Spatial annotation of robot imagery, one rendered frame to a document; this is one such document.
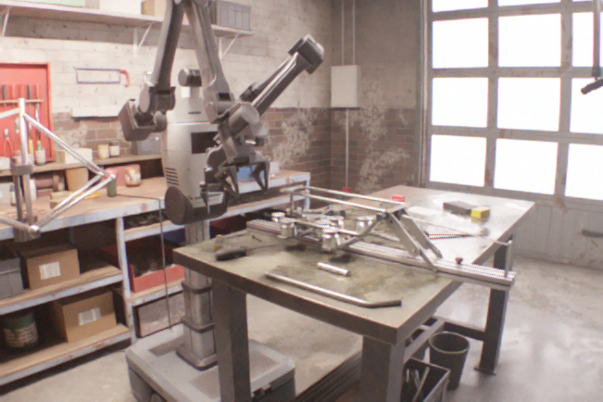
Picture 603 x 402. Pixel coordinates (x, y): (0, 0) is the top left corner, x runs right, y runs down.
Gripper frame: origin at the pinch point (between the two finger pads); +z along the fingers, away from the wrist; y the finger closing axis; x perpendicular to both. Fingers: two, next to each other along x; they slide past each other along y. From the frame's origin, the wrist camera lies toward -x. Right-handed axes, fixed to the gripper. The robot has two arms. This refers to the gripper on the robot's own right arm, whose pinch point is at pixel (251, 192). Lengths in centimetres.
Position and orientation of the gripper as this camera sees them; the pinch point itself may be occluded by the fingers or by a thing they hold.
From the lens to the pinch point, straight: 112.3
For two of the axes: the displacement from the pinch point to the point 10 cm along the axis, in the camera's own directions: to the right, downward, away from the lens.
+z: 3.7, 9.1, -2.0
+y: 6.8, -1.1, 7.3
